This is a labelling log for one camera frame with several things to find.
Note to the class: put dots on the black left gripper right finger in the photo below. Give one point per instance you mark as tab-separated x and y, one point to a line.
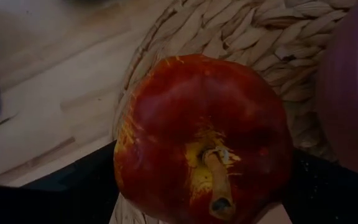
337	199

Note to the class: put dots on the pink plastic bowl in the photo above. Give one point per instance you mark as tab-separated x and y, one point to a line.
340	93

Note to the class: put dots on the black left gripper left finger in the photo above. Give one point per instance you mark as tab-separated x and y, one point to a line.
57	202

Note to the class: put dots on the red apple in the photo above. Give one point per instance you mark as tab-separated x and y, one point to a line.
172	109

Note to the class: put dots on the round woven straw placemat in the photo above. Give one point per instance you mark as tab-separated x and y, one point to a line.
216	28

